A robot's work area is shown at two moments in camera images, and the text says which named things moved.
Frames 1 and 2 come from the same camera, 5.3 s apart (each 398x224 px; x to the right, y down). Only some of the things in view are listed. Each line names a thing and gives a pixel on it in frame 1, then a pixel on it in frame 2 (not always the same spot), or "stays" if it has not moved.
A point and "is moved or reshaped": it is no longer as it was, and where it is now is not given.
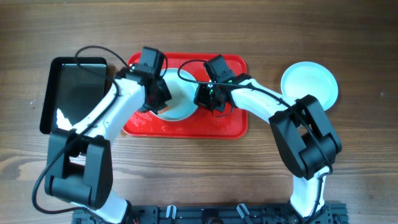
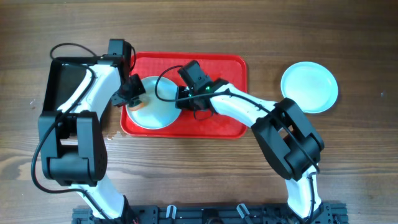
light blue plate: (303, 78) stays
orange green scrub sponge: (165, 109) is moved or reshaped
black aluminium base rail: (333, 213) stays
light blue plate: (181, 85) is moved or reshaped
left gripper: (158, 101) -> (127, 94)
